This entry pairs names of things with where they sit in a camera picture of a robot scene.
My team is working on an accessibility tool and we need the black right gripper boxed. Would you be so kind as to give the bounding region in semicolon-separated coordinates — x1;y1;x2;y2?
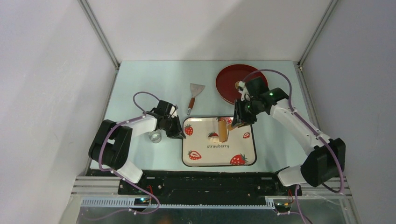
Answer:
231;98;263;128

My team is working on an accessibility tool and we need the metal scraper wooden handle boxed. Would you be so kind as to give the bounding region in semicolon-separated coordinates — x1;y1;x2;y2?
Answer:
186;83;205;116

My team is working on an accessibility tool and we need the round red lacquer tray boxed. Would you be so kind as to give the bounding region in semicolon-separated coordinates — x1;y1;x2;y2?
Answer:
215;64;257;105

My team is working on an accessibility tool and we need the wooden dough roller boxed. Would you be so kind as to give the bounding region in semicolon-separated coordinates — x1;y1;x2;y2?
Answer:
218;120;234;143

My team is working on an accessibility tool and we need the white dough piece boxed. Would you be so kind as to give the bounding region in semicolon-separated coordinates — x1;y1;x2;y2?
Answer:
210;135;221;144

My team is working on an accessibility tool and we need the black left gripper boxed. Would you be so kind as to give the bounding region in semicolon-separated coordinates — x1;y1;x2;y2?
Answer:
163;115;185;140

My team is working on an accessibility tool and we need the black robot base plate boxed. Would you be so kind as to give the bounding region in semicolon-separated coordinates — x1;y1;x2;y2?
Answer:
118;170;302;206

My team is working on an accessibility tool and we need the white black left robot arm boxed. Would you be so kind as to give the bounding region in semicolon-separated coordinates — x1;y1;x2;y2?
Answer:
88;100;186;194

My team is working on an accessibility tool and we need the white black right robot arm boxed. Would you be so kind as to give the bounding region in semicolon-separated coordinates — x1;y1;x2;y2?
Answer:
232;77;346;195

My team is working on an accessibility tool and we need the round metal cutter ring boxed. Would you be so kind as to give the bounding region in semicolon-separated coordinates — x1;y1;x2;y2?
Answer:
148;130;163;144

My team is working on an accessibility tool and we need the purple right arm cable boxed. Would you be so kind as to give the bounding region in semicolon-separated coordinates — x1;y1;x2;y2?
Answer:
242;69;345;224

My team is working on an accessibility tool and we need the strawberry print rectangular tray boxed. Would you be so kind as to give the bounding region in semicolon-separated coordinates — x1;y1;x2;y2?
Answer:
182;116;257;167

